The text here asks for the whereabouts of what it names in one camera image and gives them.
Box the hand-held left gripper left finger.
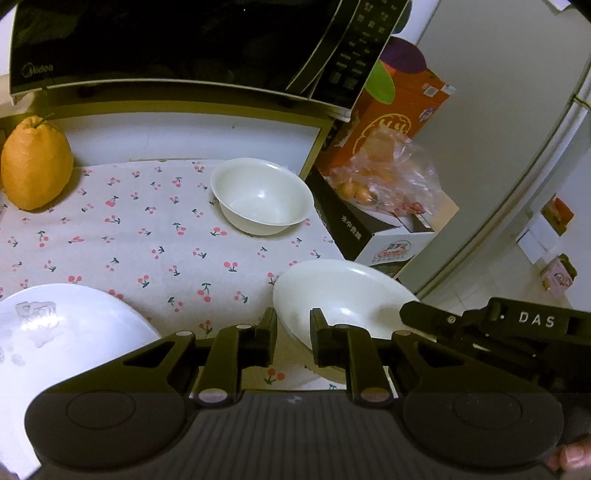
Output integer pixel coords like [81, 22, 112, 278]
[99, 307, 278, 408]

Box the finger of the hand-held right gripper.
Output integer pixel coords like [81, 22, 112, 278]
[399, 300, 465, 340]

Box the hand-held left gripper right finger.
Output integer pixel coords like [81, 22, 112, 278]
[309, 308, 490, 408]

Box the cream bowl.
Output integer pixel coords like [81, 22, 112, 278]
[272, 258, 423, 386]

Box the blue patterned plate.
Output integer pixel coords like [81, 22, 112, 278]
[0, 283, 162, 464]

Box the person's right hand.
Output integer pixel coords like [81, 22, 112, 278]
[547, 438, 591, 472]

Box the small pink box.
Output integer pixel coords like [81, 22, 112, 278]
[542, 254, 578, 296]

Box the black and white carton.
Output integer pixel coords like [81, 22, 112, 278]
[305, 165, 461, 280]

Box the small orange box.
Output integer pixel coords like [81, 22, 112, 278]
[540, 196, 576, 237]

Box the white bowl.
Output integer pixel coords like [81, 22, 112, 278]
[210, 157, 315, 237]

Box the clear plastic bag of fruit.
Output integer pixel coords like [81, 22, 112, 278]
[330, 129, 439, 220]

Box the cherry print tablecloth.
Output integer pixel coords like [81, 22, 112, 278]
[0, 159, 352, 403]

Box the orange carton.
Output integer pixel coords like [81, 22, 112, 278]
[318, 37, 451, 185]

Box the wooden microwave stand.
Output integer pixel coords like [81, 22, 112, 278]
[0, 88, 334, 182]

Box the white refrigerator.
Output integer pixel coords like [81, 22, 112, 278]
[397, 0, 591, 302]

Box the large orange citrus fruit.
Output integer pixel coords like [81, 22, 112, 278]
[0, 115, 75, 212]

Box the black microwave oven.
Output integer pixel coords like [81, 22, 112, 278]
[9, 0, 411, 123]

